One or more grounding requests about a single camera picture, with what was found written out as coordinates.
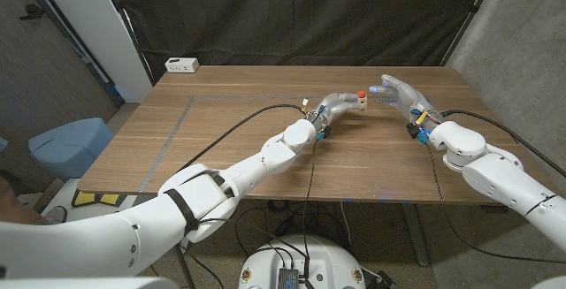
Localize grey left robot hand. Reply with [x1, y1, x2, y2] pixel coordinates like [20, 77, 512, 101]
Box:
[305, 92, 369, 134]

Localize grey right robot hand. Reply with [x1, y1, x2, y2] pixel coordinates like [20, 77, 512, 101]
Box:
[369, 73, 444, 133]

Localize black curtain backdrop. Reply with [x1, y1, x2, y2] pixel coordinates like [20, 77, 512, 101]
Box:
[108, 0, 492, 82]

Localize grey table leg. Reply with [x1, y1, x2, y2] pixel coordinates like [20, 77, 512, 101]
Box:
[174, 242, 198, 289]
[400, 203, 431, 267]

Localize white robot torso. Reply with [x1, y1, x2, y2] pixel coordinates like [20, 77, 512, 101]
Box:
[238, 234, 367, 289]

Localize white power strip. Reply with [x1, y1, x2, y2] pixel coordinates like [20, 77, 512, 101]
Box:
[164, 57, 200, 74]

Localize grey electronics box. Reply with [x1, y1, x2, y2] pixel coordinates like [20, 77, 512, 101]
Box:
[277, 267, 301, 289]

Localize yellow and black mat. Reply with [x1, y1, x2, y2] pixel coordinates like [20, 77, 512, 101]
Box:
[71, 189, 123, 209]

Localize blue stool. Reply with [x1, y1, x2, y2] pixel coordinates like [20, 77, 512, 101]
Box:
[28, 117, 115, 182]

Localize grey sneaker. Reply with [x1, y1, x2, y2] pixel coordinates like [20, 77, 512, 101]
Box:
[43, 205, 68, 224]

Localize person's bare leg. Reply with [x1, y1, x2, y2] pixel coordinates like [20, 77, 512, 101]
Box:
[0, 178, 45, 226]

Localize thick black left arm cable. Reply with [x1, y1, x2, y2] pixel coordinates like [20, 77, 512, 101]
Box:
[179, 103, 307, 173]

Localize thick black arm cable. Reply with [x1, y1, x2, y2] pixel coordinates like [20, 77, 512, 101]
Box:
[440, 109, 566, 179]
[179, 103, 307, 173]

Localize black curtain frame pole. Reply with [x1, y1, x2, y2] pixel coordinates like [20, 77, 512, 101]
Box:
[440, 0, 503, 67]
[103, 0, 156, 87]

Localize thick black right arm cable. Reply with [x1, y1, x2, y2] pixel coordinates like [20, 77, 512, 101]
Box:
[440, 109, 566, 179]

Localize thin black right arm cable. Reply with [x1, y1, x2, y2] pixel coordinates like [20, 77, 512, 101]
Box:
[424, 143, 566, 264]

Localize tangled black floor cables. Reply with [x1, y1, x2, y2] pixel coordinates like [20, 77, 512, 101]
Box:
[233, 199, 350, 255]

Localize white floor cable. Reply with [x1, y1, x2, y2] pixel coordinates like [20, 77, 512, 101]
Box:
[339, 201, 353, 248]

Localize white floor base plate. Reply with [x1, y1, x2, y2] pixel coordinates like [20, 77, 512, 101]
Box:
[42, 178, 156, 226]

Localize black door handle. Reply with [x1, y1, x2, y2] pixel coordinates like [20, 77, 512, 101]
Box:
[18, 4, 45, 20]

